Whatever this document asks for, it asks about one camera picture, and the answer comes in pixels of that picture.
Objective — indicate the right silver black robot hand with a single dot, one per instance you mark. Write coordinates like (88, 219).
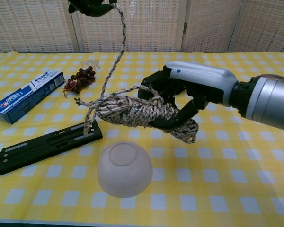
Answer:
(203, 80)

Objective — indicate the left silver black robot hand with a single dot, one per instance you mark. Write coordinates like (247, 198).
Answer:
(92, 8)

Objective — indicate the yellow checkered tablecloth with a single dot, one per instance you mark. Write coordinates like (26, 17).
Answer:
(215, 165)

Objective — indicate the clear plastic grape bunch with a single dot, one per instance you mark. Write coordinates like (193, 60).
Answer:
(92, 63)

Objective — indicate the small metal screen hinge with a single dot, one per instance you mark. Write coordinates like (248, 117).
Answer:
(185, 27)

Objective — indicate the dark red grape bunch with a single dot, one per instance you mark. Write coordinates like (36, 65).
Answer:
(81, 76)

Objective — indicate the blue white toothpaste box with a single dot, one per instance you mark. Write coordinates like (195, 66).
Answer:
(26, 97)

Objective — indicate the upturned beige bowl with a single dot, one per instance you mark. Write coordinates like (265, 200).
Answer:
(124, 172)

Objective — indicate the black metal rail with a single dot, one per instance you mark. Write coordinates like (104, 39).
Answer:
(49, 142)

